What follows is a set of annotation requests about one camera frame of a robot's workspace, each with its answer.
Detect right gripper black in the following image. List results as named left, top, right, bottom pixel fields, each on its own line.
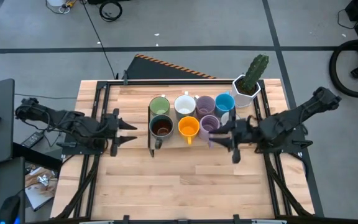
left=208, top=107, right=257, bottom=164

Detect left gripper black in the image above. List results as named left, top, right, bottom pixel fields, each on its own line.
left=102, top=108, right=138, bottom=157

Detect white mug blue pattern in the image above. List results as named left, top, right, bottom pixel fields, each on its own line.
left=220, top=111, right=241, bottom=127

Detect lilac ribbed mug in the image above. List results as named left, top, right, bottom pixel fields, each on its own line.
left=198, top=114, right=221, bottom=149

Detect orange mug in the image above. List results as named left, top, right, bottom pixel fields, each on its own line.
left=177, top=116, right=201, bottom=146

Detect brown teal glazed mug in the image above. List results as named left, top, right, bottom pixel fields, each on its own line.
left=149, top=114, right=175, bottom=149

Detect green mug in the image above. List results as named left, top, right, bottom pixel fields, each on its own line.
left=149, top=94, right=171, bottom=118

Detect plain white mug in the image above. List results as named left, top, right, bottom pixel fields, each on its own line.
left=173, top=91, right=197, bottom=121

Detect white hexagonal plant pot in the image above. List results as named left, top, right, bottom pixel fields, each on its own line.
left=229, top=74, right=262, bottom=109

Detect wooden shelf riser black legs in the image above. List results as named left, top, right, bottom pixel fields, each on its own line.
left=147, top=104, right=242, bottom=158

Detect black ramp orange striped edge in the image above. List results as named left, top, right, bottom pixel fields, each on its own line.
left=125, top=54, right=218, bottom=80

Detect green cactus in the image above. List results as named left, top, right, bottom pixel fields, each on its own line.
left=242, top=54, right=270, bottom=94

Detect black power adapter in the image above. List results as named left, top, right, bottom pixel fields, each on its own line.
left=21, top=131, right=45, bottom=149

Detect pile of papers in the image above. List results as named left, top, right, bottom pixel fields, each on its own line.
left=24, top=166, right=58, bottom=212

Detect black computer mouse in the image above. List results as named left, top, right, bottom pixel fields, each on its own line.
left=0, top=195, right=21, bottom=224

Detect black aluminium table frame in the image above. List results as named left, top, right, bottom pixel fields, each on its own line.
left=54, top=79, right=315, bottom=224

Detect thin black floor cable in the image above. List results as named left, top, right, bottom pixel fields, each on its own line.
left=14, top=93, right=78, bottom=100

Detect long black floor cable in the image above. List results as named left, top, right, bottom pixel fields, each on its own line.
left=80, top=0, right=117, bottom=79

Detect coiled black cable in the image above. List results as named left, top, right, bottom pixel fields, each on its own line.
left=99, top=1, right=123, bottom=22

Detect orange vacuum with hose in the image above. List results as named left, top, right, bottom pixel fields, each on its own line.
left=328, top=39, right=358, bottom=99

